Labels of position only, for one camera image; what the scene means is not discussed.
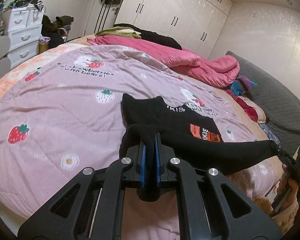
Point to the pink strawberry bear bedsheet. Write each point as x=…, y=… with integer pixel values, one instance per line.
x=64, y=115

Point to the white glossy wardrobe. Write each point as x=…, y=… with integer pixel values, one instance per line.
x=194, y=24

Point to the pink quilted duvet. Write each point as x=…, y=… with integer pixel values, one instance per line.
x=219, y=73

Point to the beige bed blanket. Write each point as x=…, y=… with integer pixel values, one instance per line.
x=90, y=40

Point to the grey quilted headboard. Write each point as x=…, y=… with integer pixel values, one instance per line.
x=281, y=106

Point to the green blanket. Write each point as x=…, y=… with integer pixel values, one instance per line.
x=120, y=31

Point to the white drawer cabinet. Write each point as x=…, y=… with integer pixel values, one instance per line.
x=23, y=27

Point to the black clothes on bed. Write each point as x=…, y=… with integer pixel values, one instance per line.
x=153, y=37

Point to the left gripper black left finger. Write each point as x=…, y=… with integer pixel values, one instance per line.
x=90, y=205

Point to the dark clothes pile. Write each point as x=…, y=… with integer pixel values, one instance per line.
x=53, y=30

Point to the blue patterned cloth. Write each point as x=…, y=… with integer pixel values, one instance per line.
x=270, y=134

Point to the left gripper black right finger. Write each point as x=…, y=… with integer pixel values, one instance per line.
x=212, y=207

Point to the black small garment orange patches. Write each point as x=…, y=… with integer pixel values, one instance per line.
x=193, y=137

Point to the red fabric on bed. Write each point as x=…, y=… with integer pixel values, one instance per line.
x=250, y=111

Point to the striped colourful pillow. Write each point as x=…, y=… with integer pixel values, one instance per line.
x=242, y=85

